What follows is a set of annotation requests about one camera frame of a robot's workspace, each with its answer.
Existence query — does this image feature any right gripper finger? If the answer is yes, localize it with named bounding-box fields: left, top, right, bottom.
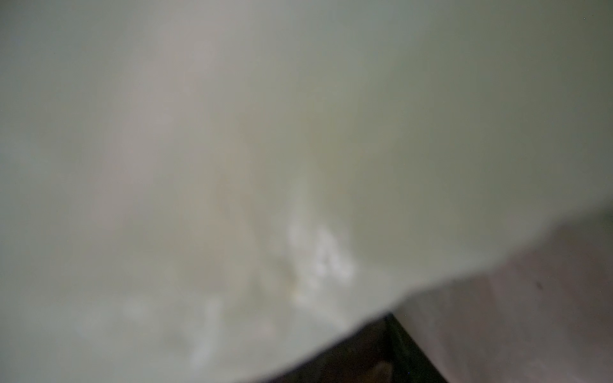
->
left=270, top=314, right=446, bottom=383

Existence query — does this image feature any yellowish plastic fruit-print bag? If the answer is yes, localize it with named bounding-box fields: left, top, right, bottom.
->
left=1, top=1, right=612, bottom=382

